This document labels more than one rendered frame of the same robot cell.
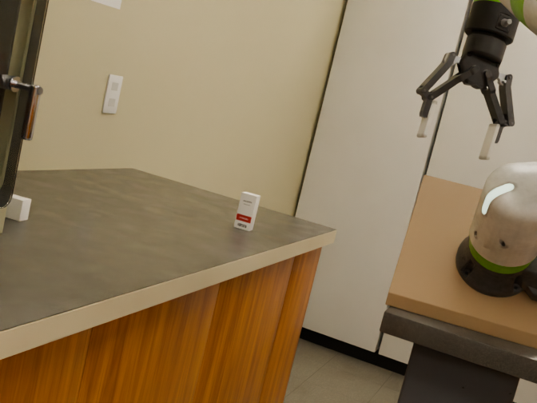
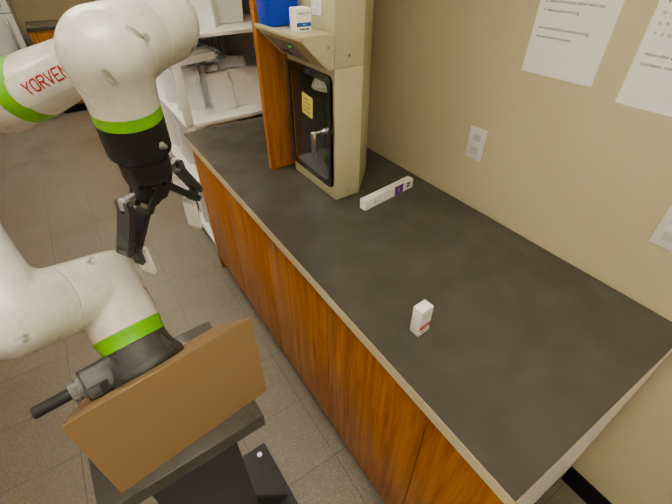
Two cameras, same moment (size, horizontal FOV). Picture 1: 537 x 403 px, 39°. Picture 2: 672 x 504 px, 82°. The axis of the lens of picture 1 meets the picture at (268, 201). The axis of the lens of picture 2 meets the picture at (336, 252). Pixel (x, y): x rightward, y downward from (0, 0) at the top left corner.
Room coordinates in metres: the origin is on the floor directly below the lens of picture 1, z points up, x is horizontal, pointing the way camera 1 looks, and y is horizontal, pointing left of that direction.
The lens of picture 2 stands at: (2.04, -0.60, 1.72)
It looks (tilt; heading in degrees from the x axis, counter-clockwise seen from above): 39 degrees down; 126
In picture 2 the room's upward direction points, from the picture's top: straight up
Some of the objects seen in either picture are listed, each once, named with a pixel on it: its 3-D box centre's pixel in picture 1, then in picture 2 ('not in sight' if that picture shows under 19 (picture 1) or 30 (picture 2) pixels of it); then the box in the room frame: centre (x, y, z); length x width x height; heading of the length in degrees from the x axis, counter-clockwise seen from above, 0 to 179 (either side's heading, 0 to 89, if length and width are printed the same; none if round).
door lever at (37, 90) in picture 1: (23, 108); (318, 142); (1.22, 0.42, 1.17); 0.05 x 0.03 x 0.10; 69
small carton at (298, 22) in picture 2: not in sight; (300, 19); (1.17, 0.42, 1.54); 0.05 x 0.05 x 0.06; 64
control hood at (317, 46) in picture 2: not in sight; (292, 45); (1.11, 0.44, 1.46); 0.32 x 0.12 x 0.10; 160
